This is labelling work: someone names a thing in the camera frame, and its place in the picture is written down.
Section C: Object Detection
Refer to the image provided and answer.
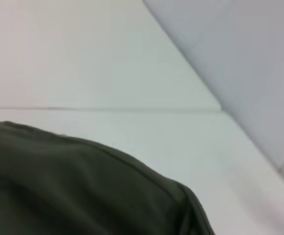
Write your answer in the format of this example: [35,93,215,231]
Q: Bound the dark green FREE! t-shirt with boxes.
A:
[0,119,216,235]

